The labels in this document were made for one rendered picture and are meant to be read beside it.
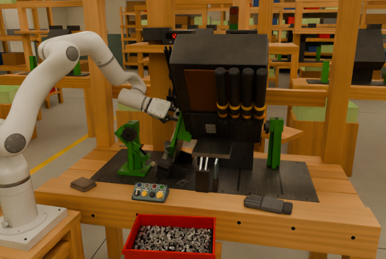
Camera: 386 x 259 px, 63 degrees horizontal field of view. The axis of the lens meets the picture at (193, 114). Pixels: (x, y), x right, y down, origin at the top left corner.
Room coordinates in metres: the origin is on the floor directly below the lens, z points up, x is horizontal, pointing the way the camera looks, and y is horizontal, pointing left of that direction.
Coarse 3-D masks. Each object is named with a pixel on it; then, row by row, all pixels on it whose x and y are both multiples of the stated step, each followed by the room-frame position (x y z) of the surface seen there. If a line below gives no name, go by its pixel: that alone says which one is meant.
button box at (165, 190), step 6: (144, 186) 1.26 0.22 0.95; (150, 186) 1.26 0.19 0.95; (156, 186) 1.26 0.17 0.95; (156, 192) 1.23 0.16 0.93; (162, 192) 1.23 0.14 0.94; (168, 192) 1.27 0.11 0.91; (132, 198) 1.22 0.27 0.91; (138, 198) 1.22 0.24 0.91; (144, 198) 1.22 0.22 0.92; (150, 198) 1.21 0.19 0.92; (156, 198) 1.21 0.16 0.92; (162, 198) 1.21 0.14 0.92
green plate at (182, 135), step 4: (180, 112) 1.41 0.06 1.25; (180, 116) 1.41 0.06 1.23; (180, 120) 1.42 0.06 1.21; (180, 124) 1.42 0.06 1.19; (176, 128) 1.42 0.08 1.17; (180, 128) 1.42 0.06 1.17; (184, 128) 1.42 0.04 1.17; (176, 132) 1.42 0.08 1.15; (180, 132) 1.43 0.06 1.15; (184, 132) 1.42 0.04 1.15; (188, 132) 1.42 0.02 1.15; (176, 136) 1.43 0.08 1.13; (180, 136) 1.42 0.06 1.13; (184, 136) 1.42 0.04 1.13; (188, 136) 1.42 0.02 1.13; (176, 140) 1.46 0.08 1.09; (184, 140) 1.42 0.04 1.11; (188, 140) 1.42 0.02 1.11
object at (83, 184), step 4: (76, 180) 1.36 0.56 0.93; (80, 180) 1.35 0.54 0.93; (84, 180) 1.35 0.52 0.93; (88, 180) 1.35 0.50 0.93; (92, 180) 1.35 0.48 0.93; (72, 184) 1.33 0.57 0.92; (76, 184) 1.32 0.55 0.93; (80, 184) 1.32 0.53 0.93; (84, 184) 1.32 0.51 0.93; (88, 184) 1.32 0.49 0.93; (92, 184) 1.34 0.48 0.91; (76, 188) 1.32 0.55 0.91; (80, 188) 1.31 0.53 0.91; (84, 188) 1.30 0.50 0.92; (88, 188) 1.31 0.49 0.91
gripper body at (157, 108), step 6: (150, 102) 1.55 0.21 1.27; (156, 102) 1.55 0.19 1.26; (162, 102) 1.55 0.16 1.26; (168, 102) 1.56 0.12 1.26; (150, 108) 1.53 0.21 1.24; (156, 108) 1.53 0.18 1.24; (162, 108) 1.53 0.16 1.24; (168, 108) 1.54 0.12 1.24; (150, 114) 1.54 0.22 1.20; (156, 114) 1.51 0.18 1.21; (162, 114) 1.51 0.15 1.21
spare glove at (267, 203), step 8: (248, 200) 1.18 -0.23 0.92; (256, 200) 1.18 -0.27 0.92; (264, 200) 1.18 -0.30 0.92; (272, 200) 1.17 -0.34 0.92; (280, 200) 1.17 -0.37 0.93; (256, 208) 1.15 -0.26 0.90; (264, 208) 1.13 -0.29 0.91; (272, 208) 1.12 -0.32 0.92; (280, 208) 1.12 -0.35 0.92; (288, 208) 1.12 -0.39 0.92
